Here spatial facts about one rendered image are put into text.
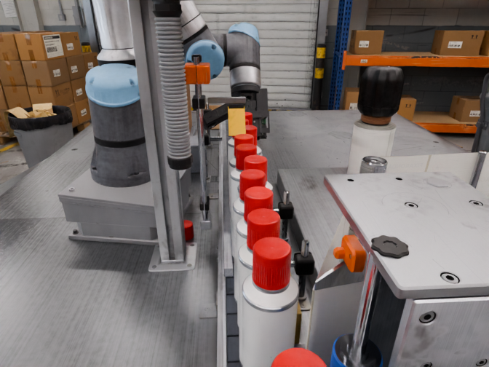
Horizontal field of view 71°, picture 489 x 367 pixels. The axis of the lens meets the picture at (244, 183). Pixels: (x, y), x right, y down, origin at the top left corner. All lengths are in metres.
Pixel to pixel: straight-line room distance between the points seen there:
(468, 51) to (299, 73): 1.92
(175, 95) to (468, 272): 0.35
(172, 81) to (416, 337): 0.36
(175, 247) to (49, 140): 2.43
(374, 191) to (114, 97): 0.56
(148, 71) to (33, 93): 3.79
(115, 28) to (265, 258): 0.68
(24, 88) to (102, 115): 3.65
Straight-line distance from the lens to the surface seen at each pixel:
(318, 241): 0.68
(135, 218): 0.74
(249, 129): 0.62
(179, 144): 0.46
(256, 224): 0.33
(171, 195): 0.62
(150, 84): 0.57
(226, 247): 0.51
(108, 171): 0.78
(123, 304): 0.64
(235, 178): 0.53
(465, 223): 0.26
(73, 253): 0.80
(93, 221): 0.79
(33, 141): 3.05
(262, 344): 0.34
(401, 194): 0.28
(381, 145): 0.76
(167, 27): 0.44
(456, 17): 5.39
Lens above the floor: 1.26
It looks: 25 degrees down
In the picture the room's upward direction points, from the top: straight up
